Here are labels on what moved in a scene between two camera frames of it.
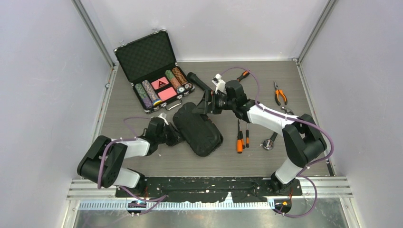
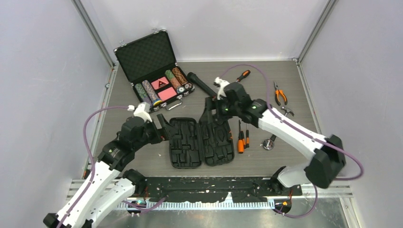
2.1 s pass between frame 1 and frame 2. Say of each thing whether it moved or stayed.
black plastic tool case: moved
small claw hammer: stayed
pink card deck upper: stayed
